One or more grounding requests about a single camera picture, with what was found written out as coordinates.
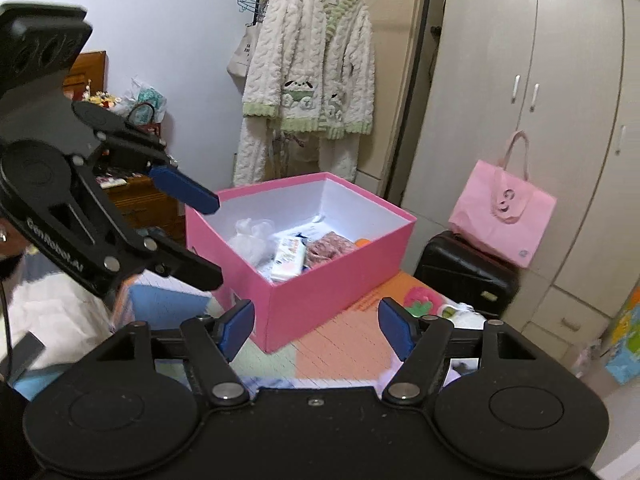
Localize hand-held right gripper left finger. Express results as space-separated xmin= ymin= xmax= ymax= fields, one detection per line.
xmin=95 ymin=299 xmax=256 ymax=407

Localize beige canvas tote bag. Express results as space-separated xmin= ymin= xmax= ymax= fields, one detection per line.
xmin=227 ymin=24 xmax=267 ymax=79

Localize white cloth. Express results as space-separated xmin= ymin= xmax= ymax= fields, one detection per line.
xmin=9 ymin=267 xmax=113 ymax=348

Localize pink floral scrunchie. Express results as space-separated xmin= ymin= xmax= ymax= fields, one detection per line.
xmin=304 ymin=232 xmax=359 ymax=274

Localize pink cardboard box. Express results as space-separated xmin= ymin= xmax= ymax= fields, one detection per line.
xmin=185 ymin=171 xmax=418 ymax=354

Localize patchwork tablecloth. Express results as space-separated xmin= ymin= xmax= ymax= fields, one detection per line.
xmin=110 ymin=270 xmax=501 ymax=392

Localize white plastic bag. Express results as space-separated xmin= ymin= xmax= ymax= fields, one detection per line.
xmin=229 ymin=217 xmax=277 ymax=267

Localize wooden nightstand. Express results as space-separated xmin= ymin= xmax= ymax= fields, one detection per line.
xmin=60 ymin=50 xmax=190 ymax=243

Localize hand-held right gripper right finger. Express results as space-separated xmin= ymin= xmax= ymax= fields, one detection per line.
xmin=378 ymin=297 xmax=538 ymax=406

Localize tan wooden cabinet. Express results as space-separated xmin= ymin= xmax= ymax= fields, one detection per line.
xmin=345 ymin=0 xmax=433 ymax=197

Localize beige wardrobe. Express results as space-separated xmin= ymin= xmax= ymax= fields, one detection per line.
xmin=380 ymin=0 xmax=640 ymax=377

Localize colourful paper bag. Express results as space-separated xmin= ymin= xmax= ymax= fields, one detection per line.
xmin=602 ymin=290 xmax=640 ymax=387

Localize strawberry plush toy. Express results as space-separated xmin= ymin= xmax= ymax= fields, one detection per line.
xmin=403 ymin=285 xmax=444 ymax=319

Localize pink tote bag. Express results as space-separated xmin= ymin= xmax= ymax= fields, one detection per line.
xmin=448 ymin=130 xmax=558 ymax=269

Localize thin black cable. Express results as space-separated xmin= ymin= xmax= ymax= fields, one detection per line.
xmin=0 ymin=280 xmax=13 ymax=378

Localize fluffy white pajama pants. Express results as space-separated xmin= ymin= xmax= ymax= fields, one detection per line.
xmin=232 ymin=115 xmax=364 ymax=189

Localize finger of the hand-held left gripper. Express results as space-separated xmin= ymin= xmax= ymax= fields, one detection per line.
xmin=95 ymin=127 xmax=221 ymax=214
xmin=102 ymin=229 xmax=224 ymax=291

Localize black suitcase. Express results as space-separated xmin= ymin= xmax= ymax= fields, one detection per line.
xmin=414 ymin=230 xmax=521 ymax=319

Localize white snack packet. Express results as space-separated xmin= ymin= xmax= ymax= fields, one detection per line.
xmin=270 ymin=235 xmax=309 ymax=282

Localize fluffy white pajama jacket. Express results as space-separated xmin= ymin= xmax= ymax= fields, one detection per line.
xmin=241 ymin=0 xmax=376 ymax=141

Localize clear bag with teal contents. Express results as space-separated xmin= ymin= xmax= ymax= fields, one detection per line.
xmin=122 ymin=77 xmax=169 ymax=125

